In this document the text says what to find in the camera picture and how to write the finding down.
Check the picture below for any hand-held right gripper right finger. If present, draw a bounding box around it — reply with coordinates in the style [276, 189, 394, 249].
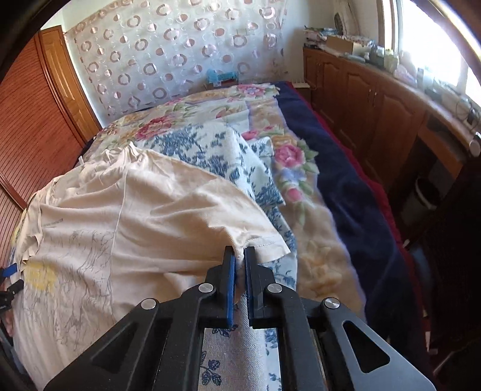
[244, 246, 437, 391]

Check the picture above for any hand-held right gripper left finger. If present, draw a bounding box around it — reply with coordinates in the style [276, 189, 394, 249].
[43, 246, 238, 391]

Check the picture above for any beige t-shirt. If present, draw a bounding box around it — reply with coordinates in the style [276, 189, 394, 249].
[11, 145, 292, 391]

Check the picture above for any blue floral white quilt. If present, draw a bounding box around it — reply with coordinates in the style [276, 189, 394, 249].
[133, 126, 301, 391]

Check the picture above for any pink floral fleece blanket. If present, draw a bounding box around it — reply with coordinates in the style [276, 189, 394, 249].
[92, 83, 367, 320]

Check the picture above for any wooden slatted wardrobe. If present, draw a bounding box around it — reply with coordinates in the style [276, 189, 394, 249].
[0, 24, 102, 264]

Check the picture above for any navy blue blanket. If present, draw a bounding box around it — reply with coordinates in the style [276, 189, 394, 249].
[276, 81, 414, 339]

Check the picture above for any wooden cabinet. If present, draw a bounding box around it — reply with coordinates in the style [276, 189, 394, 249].
[302, 47, 478, 211]

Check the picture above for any circle patterned sheer curtain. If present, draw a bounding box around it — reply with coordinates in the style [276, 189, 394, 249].
[66, 0, 290, 130]

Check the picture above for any cardboard box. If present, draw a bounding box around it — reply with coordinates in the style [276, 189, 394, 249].
[325, 35, 356, 55]

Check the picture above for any stack of folded cloths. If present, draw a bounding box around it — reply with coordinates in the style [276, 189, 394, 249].
[304, 26, 328, 48]

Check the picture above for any row of small containers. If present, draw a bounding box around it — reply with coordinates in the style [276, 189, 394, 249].
[353, 38, 481, 128]

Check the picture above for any window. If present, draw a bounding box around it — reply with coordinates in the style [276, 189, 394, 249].
[379, 0, 481, 98]

